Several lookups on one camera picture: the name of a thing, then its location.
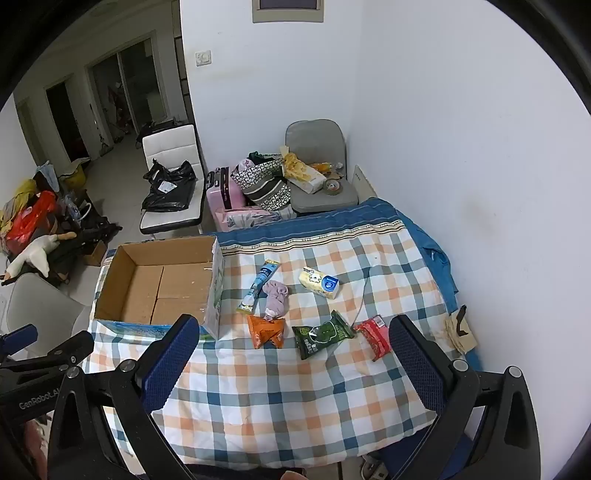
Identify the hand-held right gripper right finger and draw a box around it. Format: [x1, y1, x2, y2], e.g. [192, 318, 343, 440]
[389, 315, 542, 480]

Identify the grey padded chair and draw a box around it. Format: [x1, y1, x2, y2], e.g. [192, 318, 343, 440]
[284, 119, 359, 214]

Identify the red snack packet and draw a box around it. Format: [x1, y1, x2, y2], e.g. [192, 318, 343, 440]
[353, 315, 393, 362]

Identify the checkered tablecloth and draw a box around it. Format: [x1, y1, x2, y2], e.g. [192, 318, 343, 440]
[104, 198, 483, 480]

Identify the patterned tote bag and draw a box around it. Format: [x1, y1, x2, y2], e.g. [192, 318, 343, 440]
[230, 151, 293, 212]

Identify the beige tissue pack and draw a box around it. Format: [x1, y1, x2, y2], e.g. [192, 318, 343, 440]
[280, 145, 327, 193]

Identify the white leather chair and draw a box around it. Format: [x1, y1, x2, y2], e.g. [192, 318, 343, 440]
[140, 124, 206, 239]

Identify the beige bag with black handle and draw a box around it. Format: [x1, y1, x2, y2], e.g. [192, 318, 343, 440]
[444, 305, 478, 354]

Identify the plaid blanket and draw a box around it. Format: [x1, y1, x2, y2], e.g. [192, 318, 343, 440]
[83, 219, 455, 466]

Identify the black plastic bag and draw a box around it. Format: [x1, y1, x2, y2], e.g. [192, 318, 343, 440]
[141, 159, 197, 213]

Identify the orange snack packet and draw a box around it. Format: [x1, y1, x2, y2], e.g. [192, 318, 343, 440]
[246, 314, 287, 350]

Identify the white shoe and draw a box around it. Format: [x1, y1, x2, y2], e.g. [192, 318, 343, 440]
[360, 453, 391, 480]

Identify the pink printed package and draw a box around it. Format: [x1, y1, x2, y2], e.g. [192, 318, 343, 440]
[223, 206, 297, 232]

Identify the framed wall picture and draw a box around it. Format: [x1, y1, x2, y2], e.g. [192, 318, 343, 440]
[252, 0, 324, 24]

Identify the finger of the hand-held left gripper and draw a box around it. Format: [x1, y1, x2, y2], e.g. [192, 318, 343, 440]
[0, 324, 38, 356]
[0, 330, 95, 374]

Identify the blue tube packet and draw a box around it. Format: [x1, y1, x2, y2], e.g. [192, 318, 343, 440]
[236, 259, 281, 316]

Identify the yellow tissue pack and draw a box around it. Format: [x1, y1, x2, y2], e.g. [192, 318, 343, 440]
[298, 267, 341, 300]

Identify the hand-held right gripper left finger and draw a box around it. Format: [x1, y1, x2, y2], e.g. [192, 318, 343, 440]
[48, 314, 200, 480]

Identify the cardboard box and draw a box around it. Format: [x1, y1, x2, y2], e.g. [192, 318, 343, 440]
[93, 235, 225, 341]

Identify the green snack packet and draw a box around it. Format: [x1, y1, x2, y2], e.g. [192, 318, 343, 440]
[291, 309, 356, 361]

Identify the light grey chair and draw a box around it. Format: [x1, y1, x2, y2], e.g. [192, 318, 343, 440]
[0, 272, 88, 358]

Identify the red plastic bag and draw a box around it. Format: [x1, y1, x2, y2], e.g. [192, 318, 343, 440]
[4, 191, 57, 244]

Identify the yellow bin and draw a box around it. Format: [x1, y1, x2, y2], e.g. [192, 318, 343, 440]
[62, 158, 92, 190]

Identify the white goose plush toy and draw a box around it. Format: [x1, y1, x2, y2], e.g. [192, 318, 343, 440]
[1, 232, 77, 281]

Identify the pink suitcase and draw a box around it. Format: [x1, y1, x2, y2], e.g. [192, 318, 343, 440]
[206, 167, 245, 232]

